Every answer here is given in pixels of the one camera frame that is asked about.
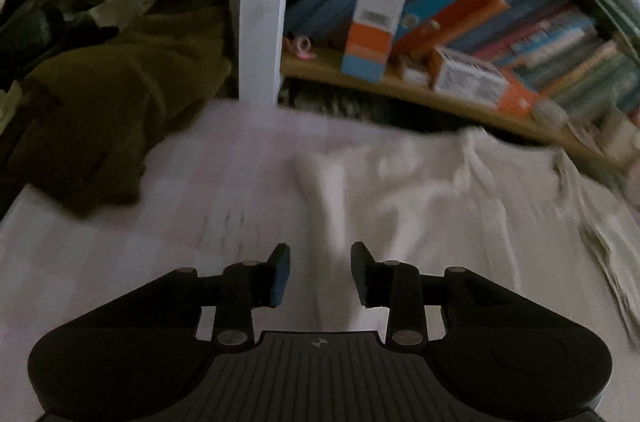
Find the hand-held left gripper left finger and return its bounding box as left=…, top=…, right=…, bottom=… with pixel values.
left=90, top=243, right=292, bottom=350

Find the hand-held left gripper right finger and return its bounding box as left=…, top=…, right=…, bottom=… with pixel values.
left=351, top=241, right=556, bottom=349

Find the cream shirt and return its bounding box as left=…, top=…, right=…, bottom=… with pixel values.
left=292, top=127, right=640, bottom=335

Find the wooden bookshelf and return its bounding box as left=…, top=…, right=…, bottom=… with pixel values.
left=279, top=0, right=640, bottom=170

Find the long white orange box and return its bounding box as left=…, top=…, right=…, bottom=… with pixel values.
left=429, top=47, right=535, bottom=114

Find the brown cloth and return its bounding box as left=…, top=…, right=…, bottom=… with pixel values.
left=0, top=0, right=237, bottom=219

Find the tall white orange box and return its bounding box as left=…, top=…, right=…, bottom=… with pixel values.
left=341, top=0, right=420, bottom=84

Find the row of books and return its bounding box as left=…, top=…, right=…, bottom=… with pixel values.
left=284, top=0, right=640, bottom=125

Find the white shelf frame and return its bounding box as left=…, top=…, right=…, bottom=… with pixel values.
left=236, top=0, right=301, bottom=115

